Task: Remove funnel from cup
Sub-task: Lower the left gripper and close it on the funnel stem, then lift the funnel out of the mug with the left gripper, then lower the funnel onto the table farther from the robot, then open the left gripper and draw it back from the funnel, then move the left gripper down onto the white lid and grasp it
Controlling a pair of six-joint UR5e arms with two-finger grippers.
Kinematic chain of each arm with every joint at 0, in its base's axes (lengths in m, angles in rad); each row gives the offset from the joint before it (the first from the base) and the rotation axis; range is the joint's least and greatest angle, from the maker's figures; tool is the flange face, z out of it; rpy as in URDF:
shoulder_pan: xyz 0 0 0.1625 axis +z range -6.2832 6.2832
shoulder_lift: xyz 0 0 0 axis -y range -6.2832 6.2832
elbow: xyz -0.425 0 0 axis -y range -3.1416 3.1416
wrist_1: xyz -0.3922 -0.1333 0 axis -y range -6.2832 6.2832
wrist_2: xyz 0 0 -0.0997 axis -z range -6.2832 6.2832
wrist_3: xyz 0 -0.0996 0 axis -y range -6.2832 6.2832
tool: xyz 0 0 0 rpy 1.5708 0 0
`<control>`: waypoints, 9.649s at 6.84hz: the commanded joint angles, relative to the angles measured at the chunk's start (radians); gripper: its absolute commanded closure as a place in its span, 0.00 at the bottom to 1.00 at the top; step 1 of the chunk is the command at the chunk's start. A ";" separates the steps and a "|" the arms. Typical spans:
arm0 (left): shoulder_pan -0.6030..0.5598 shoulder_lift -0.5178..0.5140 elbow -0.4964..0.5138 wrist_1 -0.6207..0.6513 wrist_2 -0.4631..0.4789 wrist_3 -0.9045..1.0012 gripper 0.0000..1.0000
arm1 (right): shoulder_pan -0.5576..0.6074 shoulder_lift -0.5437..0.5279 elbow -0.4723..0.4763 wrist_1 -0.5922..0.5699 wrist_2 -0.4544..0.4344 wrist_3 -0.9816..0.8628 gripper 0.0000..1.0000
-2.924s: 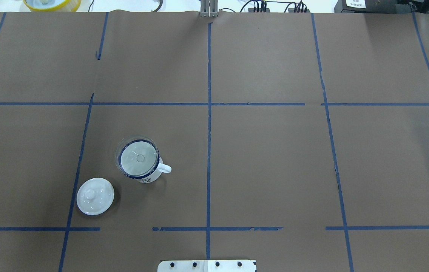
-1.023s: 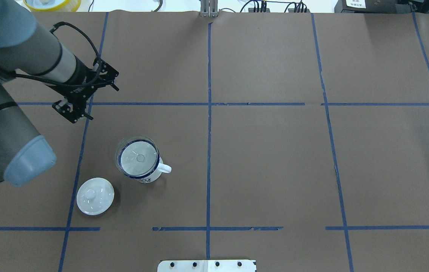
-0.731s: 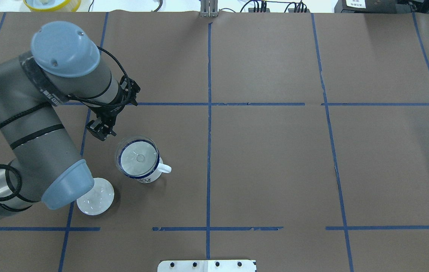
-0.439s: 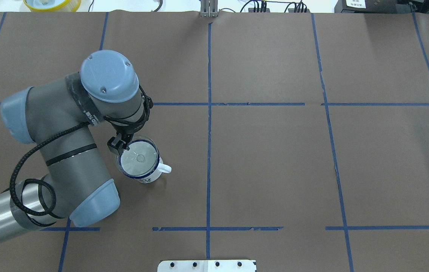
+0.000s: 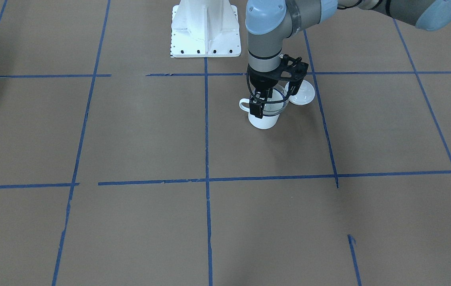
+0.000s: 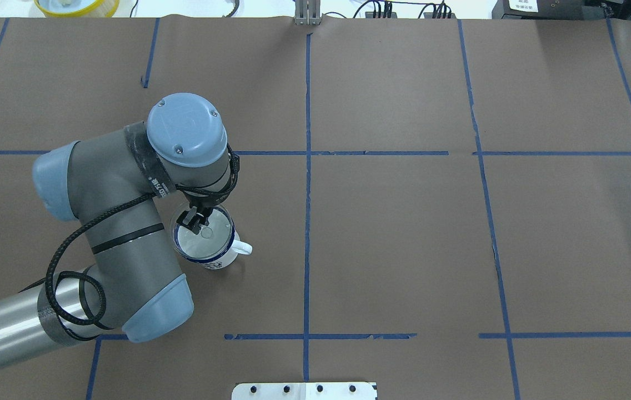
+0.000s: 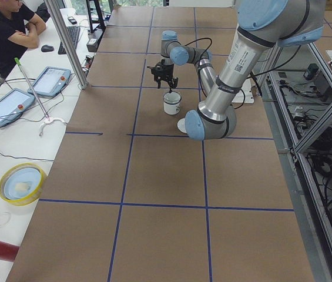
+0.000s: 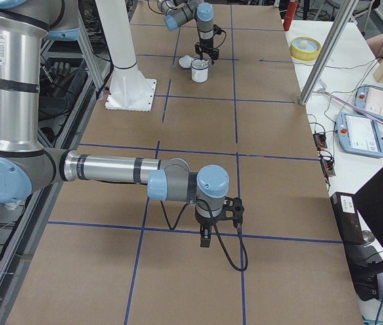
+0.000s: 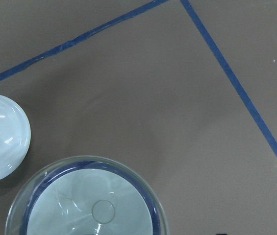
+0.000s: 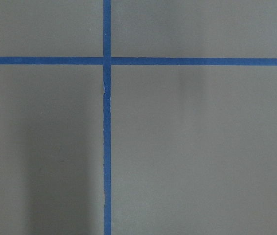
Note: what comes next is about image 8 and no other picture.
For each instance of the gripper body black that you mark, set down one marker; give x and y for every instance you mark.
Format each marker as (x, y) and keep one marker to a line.
(205, 46)
(204, 223)

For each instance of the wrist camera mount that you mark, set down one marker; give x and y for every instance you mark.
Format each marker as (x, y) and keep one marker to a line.
(233, 210)
(218, 30)

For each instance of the red cylinder bottle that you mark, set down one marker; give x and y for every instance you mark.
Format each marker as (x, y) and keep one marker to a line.
(290, 13)

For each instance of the black computer box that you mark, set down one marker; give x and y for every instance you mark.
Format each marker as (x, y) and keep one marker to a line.
(361, 255)

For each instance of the yellow tape roll with dish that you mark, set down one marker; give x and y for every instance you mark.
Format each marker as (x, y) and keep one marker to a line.
(305, 48)

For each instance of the teach pendant near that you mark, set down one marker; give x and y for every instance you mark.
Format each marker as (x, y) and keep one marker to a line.
(359, 135)

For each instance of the teach pendant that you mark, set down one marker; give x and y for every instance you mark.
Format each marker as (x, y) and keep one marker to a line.
(359, 135)
(370, 98)

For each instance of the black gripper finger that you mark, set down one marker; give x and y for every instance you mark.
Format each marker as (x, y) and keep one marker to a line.
(205, 237)

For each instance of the clear glass funnel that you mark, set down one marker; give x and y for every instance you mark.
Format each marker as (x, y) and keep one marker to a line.
(197, 63)

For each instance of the white enamel mug blue rim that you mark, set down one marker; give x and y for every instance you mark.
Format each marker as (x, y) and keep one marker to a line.
(199, 75)

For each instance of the white ceramic lid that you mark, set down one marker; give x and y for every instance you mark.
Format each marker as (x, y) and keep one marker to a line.
(185, 62)

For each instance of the teach pendant far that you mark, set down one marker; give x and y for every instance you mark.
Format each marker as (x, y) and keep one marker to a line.
(370, 98)

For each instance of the aluminium frame post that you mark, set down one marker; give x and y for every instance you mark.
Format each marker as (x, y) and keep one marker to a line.
(330, 43)

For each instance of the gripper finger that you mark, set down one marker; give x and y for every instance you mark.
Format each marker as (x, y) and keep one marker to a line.
(199, 55)
(214, 59)

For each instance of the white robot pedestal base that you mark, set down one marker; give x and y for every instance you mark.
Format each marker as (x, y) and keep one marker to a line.
(129, 89)

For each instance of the orange usb hub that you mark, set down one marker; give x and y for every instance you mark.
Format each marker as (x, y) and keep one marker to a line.
(327, 168)
(320, 140)

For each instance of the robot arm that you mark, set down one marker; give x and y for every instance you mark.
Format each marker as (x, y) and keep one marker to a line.
(179, 13)
(27, 166)

